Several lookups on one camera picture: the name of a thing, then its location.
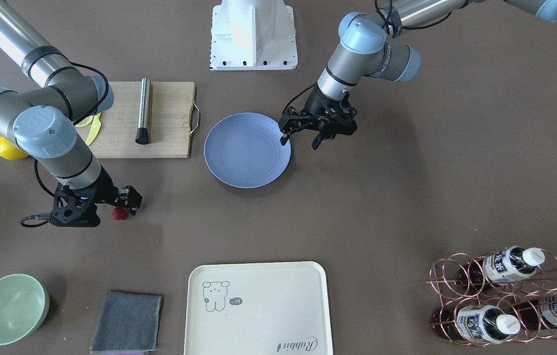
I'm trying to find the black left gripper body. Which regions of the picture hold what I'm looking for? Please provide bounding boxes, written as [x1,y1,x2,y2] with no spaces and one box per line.
[279,85,358,138]

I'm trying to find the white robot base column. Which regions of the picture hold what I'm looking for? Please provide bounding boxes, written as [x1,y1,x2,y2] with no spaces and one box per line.
[209,0,298,71]

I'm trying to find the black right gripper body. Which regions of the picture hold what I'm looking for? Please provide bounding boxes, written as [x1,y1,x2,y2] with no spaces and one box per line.
[49,168,143,227]

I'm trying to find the grey folded cloth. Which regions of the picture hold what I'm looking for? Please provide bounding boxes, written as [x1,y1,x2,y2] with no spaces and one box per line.
[90,291,162,355]

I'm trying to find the lemon slice lower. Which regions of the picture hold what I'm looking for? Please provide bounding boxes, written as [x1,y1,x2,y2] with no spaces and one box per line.
[75,115,95,128]

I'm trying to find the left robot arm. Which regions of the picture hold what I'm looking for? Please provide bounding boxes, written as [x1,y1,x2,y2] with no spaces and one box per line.
[278,0,470,149]

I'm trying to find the steel muddler black tip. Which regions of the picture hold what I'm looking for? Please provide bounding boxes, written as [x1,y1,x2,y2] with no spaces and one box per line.
[135,77,151,144]

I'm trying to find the tea bottle two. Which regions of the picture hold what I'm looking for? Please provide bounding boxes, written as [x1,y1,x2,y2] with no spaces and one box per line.
[455,246,545,291]

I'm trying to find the cream rabbit tray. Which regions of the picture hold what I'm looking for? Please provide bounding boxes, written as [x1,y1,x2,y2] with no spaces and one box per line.
[184,261,334,355]

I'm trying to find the yellow lemon far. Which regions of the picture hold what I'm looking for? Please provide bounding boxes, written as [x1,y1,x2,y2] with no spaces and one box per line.
[0,137,29,160]

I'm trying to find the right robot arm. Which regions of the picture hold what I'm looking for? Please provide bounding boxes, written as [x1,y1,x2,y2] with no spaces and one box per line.
[0,0,142,228]

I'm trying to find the copper wire bottle rack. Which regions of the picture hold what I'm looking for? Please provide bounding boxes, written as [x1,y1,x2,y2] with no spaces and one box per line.
[427,250,557,347]

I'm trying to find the red strawberry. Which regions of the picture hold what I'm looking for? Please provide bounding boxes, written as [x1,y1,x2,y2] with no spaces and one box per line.
[111,207,129,220]

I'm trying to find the blue plate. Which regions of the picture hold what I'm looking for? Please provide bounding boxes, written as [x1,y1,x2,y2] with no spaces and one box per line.
[204,112,291,188]

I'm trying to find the wooden cutting board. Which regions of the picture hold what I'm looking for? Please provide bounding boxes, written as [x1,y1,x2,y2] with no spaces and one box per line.
[90,81,196,159]

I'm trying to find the tea bottle one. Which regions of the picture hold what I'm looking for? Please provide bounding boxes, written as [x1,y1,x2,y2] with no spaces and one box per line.
[431,305,521,345]

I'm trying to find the yellow plastic knife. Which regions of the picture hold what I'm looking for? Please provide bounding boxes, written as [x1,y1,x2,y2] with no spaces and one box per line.
[86,112,102,146]

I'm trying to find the green bowl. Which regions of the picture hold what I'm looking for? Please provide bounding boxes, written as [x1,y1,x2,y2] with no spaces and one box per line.
[0,274,50,346]

